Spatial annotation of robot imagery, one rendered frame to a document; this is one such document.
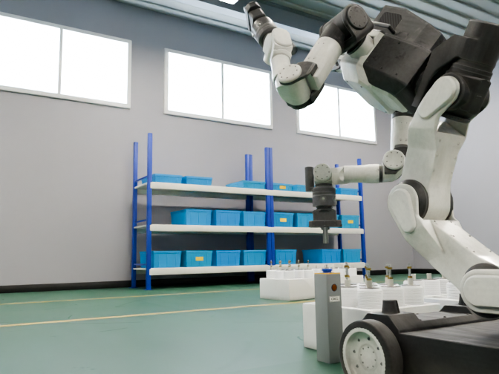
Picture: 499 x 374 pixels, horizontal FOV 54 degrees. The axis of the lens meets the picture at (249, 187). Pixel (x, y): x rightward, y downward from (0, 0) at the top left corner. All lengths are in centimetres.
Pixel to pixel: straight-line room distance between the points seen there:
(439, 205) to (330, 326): 58
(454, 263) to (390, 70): 62
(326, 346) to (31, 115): 553
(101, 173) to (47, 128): 88
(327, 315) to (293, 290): 246
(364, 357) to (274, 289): 295
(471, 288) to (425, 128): 48
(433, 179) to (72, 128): 573
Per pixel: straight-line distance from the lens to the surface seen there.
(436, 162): 157
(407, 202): 154
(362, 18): 168
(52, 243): 657
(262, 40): 180
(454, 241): 150
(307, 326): 212
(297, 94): 154
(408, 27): 174
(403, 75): 162
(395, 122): 193
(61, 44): 709
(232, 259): 662
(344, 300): 198
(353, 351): 148
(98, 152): 683
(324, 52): 159
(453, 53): 157
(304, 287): 435
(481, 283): 140
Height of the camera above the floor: 38
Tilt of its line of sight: 8 degrees up
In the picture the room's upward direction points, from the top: 1 degrees counter-clockwise
